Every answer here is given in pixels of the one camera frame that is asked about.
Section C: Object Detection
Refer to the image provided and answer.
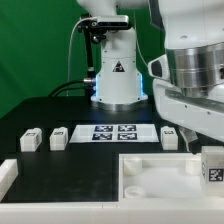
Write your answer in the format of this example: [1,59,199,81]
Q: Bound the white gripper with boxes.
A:
[147,54,224,155]

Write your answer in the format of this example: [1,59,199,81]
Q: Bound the white square tabletop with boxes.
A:
[119,153,224,200]

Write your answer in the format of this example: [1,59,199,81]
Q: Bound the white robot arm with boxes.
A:
[77,0,224,144]

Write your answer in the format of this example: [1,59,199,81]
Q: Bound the white marker sheet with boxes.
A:
[70,124,159,143]

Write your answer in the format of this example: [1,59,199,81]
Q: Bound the white left fence block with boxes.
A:
[0,159,18,202]

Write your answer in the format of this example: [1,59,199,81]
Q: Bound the black base cables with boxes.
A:
[48,79,98,98]

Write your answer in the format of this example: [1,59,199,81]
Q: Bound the black camera on stand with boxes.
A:
[79,15,131,32]

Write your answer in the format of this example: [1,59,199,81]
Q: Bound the black camera stand pole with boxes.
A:
[81,13,96,100]

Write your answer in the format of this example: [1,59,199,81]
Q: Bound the white camera cable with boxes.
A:
[66,17,98,98]

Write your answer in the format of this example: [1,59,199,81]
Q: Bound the white front fence wall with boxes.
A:
[0,201,224,224]

